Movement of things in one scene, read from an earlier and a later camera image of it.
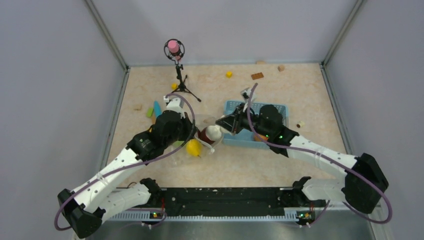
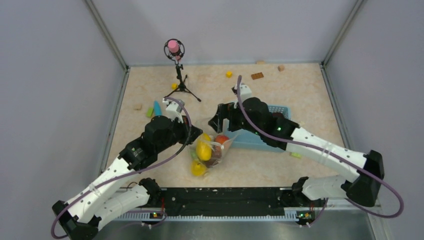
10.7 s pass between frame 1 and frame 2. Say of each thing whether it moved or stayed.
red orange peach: moved
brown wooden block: stayed
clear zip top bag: moved
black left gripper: stayed
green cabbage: moved
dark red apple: moved
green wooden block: stayed
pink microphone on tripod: stayed
